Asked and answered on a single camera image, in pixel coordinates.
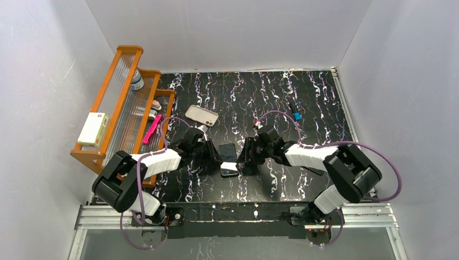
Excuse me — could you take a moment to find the black smartphone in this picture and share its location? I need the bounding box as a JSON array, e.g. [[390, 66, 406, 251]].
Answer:
[[218, 143, 237, 163]]

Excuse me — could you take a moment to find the black phone case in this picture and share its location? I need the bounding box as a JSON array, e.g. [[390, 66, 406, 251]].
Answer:
[[220, 162, 239, 178]]

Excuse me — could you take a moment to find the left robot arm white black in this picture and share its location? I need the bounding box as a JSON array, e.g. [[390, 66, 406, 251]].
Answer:
[[91, 127, 222, 217]]

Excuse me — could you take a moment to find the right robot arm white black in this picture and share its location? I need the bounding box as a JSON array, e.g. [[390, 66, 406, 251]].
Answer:
[[237, 126, 382, 220]]

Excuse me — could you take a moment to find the beige phone case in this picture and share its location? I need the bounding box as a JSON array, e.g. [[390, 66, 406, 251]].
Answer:
[[185, 105, 219, 127]]

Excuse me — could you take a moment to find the blue black marker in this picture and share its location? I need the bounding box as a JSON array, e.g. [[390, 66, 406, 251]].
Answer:
[[288, 102, 302, 122]]

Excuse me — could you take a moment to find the small pink white item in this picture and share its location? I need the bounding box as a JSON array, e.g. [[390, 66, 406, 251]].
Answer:
[[151, 100, 162, 111]]

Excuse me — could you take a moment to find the orange wooden shelf rack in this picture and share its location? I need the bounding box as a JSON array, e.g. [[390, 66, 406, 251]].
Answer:
[[70, 45, 176, 174]]

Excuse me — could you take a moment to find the white blue bottle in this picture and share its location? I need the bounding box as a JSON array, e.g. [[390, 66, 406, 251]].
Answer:
[[130, 69, 145, 90]]

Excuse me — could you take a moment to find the white red box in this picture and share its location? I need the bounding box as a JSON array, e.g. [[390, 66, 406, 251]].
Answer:
[[77, 112, 109, 147]]

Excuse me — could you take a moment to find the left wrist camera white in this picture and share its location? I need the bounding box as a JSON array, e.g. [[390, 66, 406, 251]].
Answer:
[[197, 125, 208, 133]]

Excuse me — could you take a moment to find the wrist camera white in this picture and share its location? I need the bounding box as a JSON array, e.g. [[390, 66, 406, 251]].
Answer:
[[197, 125, 208, 133], [253, 120, 262, 131]]

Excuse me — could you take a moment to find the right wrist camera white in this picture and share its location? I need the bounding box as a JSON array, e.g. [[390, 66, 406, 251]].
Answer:
[[253, 120, 262, 131]]

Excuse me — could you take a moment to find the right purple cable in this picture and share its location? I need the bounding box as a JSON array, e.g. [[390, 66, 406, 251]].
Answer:
[[256, 110, 403, 248]]

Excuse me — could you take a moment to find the purple cable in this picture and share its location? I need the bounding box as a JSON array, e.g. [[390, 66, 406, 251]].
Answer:
[[120, 116, 194, 250], [256, 110, 403, 248]]

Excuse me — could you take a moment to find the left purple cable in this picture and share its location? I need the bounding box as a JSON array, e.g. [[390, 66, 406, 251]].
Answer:
[[120, 116, 194, 250]]

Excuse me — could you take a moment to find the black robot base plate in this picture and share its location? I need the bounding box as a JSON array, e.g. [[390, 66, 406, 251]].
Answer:
[[130, 201, 345, 240]]

